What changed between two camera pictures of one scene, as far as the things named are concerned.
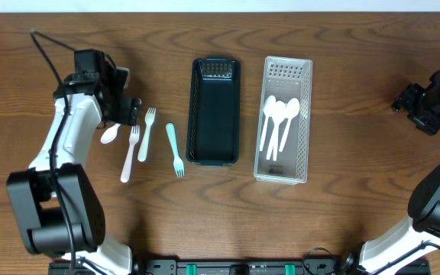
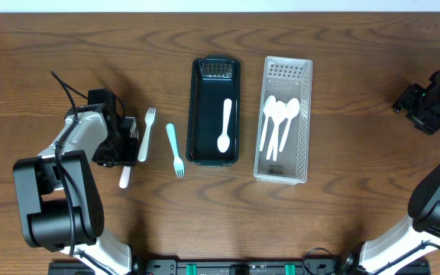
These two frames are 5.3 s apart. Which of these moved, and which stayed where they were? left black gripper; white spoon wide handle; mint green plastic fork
Moved: white spoon wide handle; left black gripper
Stayed: mint green plastic fork
